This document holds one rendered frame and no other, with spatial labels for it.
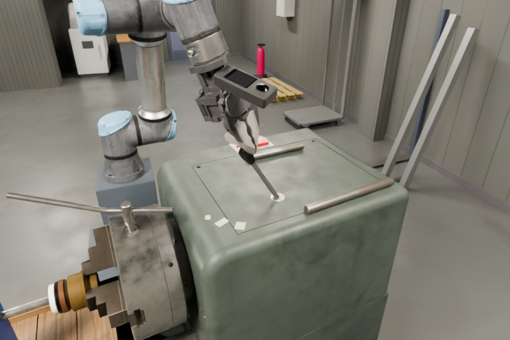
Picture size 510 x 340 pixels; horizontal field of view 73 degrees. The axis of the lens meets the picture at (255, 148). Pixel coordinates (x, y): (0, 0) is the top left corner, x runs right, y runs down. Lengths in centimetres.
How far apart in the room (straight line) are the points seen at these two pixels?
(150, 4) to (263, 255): 56
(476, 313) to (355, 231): 172
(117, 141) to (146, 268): 57
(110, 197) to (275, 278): 71
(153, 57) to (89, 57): 646
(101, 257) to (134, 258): 15
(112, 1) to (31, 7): 633
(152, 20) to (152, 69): 47
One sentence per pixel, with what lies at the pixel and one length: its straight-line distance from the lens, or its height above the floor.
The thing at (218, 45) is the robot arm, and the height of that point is 165.
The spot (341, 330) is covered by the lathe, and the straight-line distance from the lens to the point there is 122.
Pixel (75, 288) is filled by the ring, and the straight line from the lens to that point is 96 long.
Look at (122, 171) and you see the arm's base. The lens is 132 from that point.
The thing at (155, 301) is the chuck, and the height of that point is 112.
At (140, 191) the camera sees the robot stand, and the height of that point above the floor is 107.
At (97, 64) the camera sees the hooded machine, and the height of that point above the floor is 23.
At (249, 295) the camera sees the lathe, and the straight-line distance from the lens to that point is 86.
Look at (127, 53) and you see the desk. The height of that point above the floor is 51.
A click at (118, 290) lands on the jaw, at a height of 111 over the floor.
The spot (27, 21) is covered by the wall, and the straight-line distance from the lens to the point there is 706.
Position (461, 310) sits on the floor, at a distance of 255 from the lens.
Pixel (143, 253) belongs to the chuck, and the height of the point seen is 121.
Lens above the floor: 176
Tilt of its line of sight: 26 degrees down
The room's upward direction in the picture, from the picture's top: straight up
